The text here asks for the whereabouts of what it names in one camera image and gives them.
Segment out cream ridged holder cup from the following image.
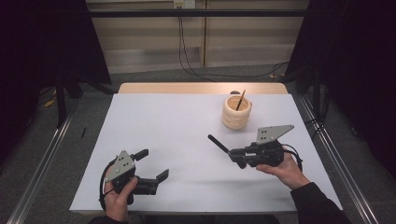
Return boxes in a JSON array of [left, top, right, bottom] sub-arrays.
[[220, 94, 253, 132]]

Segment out black makeup brush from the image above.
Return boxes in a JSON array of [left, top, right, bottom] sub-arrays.
[[207, 133, 233, 156]]

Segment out metal floor rail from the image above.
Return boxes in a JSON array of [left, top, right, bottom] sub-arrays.
[[298, 94, 381, 224], [5, 99, 82, 224]]

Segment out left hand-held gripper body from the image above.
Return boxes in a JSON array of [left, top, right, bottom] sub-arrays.
[[104, 149, 159, 205]]

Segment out black metal stand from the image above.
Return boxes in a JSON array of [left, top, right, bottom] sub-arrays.
[[54, 69, 118, 129], [312, 66, 323, 119]]

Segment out person's right hand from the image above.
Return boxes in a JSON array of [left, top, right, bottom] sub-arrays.
[[255, 152, 311, 190]]

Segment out black pencil with orange end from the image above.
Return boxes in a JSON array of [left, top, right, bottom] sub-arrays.
[[235, 89, 247, 112]]

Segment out black horizontal bar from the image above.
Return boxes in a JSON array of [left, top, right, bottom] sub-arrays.
[[88, 8, 309, 18]]

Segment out left hand-held gripper cable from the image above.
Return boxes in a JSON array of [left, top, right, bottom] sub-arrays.
[[98, 160, 117, 211]]

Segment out black curtain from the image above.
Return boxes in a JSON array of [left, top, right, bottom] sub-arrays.
[[284, 0, 396, 180], [0, 0, 112, 166]]

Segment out person's left hand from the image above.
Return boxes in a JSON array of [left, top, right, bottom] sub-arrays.
[[103, 174, 138, 222]]

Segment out white table sheet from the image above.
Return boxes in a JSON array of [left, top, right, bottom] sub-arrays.
[[68, 92, 344, 216]]

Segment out person's dark clothing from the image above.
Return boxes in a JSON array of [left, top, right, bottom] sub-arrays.
[[130, 214, 279, 224]]

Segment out black floor cable bundle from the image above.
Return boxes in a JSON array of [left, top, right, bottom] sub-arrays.
[[304, 90, 331, 139]]

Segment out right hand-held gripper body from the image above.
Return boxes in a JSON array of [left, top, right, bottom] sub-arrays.
[[247, 124, 295, 169]]

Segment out wall power outlet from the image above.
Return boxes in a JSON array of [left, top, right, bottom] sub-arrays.
[[173, 0, 196, 9]]

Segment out black wall cable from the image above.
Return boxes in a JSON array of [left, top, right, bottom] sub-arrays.
[[177, 15, 219, 83], [179, 15, 290, 78]]

